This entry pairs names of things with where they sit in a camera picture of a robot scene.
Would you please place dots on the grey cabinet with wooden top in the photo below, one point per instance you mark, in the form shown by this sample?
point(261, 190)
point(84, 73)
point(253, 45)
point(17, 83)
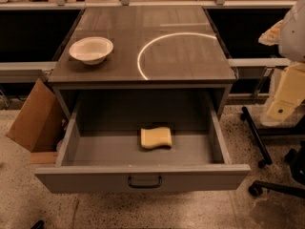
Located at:
point(153, 47)

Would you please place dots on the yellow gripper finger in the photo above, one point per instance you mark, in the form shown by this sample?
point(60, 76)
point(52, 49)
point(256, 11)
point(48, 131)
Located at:
point(290, 92)

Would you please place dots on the yellow sponge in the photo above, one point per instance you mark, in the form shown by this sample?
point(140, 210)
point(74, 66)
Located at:
point(155, 137)

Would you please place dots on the wooden plank on floor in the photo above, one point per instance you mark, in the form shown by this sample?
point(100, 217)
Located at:
point(43, 157)

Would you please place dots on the black drawer handle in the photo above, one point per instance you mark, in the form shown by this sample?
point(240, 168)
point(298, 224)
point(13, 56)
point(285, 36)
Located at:
point(144, 182)

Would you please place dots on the white bowl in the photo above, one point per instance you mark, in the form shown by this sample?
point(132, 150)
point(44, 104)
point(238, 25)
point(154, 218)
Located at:
point(91, 50)

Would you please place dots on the black office chair base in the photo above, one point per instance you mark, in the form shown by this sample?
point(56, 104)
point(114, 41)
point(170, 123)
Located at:
point(291, 183)

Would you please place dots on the black rolling stand leg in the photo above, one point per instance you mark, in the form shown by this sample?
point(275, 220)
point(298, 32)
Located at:
point(266, 159)

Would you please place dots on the brown cardboard box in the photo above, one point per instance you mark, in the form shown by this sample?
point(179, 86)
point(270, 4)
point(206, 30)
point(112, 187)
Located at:
point(38, 126)

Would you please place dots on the grey open drawer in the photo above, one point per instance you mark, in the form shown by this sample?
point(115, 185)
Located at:
point(101, 147)

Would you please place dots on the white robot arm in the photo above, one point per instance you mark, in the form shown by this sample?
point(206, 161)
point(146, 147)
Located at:
point(289, 35)

